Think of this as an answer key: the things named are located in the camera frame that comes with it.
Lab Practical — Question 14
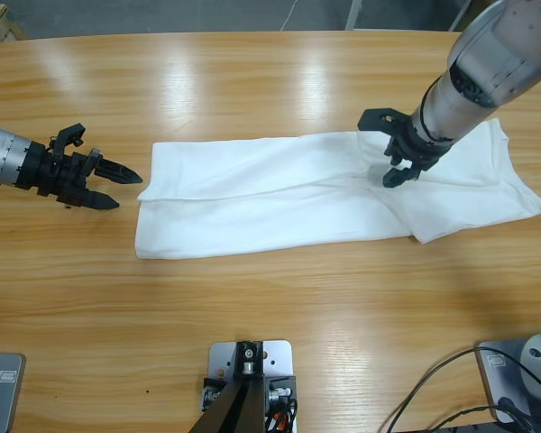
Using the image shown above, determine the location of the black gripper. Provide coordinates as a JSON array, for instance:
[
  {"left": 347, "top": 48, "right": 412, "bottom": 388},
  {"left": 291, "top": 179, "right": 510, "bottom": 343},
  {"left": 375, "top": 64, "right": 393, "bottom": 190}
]
[
  {"left": 15, "top": 143, "right": 144, "bottom": 210},
  {"left": 381, "top": 121, "right": 456, "bottom": 189}
]

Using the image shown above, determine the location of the white T-shirt with UNITREE print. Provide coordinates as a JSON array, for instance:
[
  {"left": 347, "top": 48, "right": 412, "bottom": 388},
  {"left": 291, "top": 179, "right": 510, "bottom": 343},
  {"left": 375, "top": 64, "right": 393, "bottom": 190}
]
[{"left": 134, "top": 117, "right": 541, "bottom": 261}]

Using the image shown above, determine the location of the cardboard box with blue print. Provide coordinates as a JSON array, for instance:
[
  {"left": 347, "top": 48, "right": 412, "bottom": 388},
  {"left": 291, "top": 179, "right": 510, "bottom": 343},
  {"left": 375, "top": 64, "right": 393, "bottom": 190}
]
[{"left": 457, "top": 0, "right": 495, "bottom": 33}]

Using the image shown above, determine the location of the wooden pallet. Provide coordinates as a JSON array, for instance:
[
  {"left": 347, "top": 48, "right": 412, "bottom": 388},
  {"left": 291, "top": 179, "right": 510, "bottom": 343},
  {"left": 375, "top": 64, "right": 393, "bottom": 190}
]
[{"left": 0, "top": 3, "right": 27, "bottom": 44}]

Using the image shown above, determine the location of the black and silver clamp fitting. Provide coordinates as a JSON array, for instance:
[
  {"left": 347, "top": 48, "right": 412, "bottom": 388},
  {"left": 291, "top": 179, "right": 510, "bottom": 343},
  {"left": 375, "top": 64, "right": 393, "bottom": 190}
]
[{"left": 200, "top": 377, "right": 226, "bottom": 412}]

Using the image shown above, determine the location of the black block with silver connector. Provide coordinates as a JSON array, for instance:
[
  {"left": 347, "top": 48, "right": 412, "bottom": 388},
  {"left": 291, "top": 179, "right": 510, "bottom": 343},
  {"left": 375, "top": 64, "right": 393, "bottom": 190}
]
[{"left": 264, "top": 374, "right": 298, "bottom": 407}]

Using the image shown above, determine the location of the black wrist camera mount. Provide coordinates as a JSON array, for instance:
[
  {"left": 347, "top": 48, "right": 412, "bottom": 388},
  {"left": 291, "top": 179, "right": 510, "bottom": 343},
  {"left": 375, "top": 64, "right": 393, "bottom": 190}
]
[
  {"left": 358, "top": 106, "right": 411, "bottom": 136},
  {"left": 49, "top": 124, "right": 87, "bottom": 157}
]

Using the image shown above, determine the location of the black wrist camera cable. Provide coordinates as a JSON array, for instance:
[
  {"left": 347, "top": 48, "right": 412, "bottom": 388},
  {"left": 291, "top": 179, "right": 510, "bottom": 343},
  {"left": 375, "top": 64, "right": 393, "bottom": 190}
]
[{"left": 417, "top": 83, "right": 454, "bottom": 143}]

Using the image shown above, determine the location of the white metal frame leg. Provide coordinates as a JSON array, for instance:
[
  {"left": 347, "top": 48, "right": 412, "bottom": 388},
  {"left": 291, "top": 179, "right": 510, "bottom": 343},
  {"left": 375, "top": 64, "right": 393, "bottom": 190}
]
[
  {"left": 344, "top": 0, "right": 367, "bottom": 31},
  {"left": 448, "top": 0, "right": 475, "bottom": 32}
]

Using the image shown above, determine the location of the long black cable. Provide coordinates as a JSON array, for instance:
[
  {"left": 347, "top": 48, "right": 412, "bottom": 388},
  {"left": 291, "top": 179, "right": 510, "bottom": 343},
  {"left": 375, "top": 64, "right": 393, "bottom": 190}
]
[{"left": 387, "top": 347, "right": 541, "bottom": 433}]

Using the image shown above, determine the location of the black bracket with silver bolt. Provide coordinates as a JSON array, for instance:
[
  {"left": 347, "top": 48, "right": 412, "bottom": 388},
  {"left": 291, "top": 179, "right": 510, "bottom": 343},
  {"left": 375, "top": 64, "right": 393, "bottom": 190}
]
[{"left": 234, "top": 341, "right": 266, "bottom": 382}]

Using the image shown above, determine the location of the white camera mounting plate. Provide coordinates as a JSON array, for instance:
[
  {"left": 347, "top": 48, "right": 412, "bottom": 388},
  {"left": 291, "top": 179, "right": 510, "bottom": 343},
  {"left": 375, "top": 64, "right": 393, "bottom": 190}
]
[{"left": 201, "top": 340, "right": 298, "bottom": 433}]

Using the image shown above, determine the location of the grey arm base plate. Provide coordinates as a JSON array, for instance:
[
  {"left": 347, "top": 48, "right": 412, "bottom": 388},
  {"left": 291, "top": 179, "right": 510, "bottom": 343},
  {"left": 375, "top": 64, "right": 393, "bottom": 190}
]
[
  {"left": 476, "top": 338, "right": 541, "bottom": 425},
  {"left": 0, "top": 353, "right": 27, "bottom": 433}
]

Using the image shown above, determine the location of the dark camera post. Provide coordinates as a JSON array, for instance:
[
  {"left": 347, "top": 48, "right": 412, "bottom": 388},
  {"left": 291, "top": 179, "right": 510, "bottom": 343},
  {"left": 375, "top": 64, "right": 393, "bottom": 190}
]
[{"left": 193, "top": 378, "right": 268, "bottom": 433}]

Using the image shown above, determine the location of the thin black cable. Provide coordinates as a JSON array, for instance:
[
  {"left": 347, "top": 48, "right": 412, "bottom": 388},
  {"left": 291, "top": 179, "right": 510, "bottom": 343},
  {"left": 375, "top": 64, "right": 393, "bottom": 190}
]
[{"left": 432, "top": 408, "right": 501, "bottom": 433}]

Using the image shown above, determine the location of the black and orange cable bundle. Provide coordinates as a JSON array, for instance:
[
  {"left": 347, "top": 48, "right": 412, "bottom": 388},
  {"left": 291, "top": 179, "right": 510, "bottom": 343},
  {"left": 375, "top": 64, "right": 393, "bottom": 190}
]
[{"left": 264, "top": 399, "right": 301, "bottom": 433}]

